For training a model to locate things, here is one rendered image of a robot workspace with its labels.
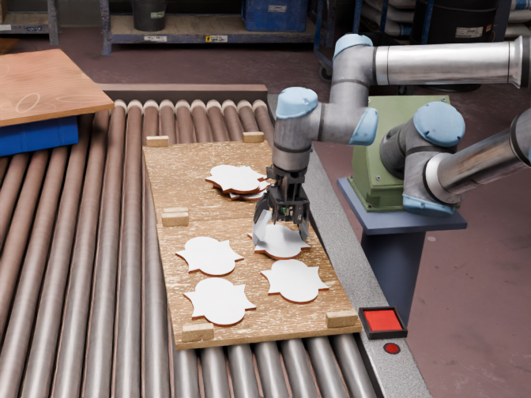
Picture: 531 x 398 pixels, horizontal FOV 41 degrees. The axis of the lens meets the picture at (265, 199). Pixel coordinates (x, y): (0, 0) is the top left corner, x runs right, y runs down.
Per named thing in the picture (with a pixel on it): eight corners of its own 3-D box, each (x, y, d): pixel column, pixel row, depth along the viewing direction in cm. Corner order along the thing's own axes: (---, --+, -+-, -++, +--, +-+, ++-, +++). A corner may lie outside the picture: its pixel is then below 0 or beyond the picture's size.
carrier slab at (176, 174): (265, 144, 204) (265, 139, 204) (306, 218, 170) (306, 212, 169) (142, 150, 196) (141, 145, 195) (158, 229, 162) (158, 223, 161)
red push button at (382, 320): (392, 315, 140) (393, 309, 140) (401, 335, 135) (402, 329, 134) (362, 316, 139) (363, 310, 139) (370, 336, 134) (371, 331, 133)
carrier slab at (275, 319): (305, 219, 169) (306, 214, 168) (362, 332, 134) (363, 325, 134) (156, 229, 162) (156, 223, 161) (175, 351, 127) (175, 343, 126)
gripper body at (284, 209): (272, 228, 145) (277, 177, 138) (263, 205, 152) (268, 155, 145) (308, 226, 146) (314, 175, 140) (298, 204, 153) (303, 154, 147)
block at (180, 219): (188, 221, 162) (188, 211, 161) (189, 226, 161) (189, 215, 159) (160, 223, 161) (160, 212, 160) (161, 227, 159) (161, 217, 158)
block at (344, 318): (353, 320, 135) (355, 308, 134) (356, 326, 133) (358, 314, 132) (323, 323, 134) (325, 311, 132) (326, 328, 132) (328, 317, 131)
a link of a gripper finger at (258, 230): (246, 253, 149) (269, 219, 145) (242, 237, 154) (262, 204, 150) (259, 257, 150) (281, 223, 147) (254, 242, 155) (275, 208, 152)
